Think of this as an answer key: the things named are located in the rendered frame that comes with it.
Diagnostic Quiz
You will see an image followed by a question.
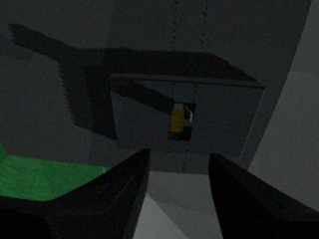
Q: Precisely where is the dark grey panel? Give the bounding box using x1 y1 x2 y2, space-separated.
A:
0 0 312 175

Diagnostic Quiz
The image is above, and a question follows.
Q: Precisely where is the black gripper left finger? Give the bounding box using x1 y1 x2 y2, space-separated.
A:
0 148 151 239

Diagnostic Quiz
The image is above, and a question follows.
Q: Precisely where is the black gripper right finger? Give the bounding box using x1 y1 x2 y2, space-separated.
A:
208 152 319 239

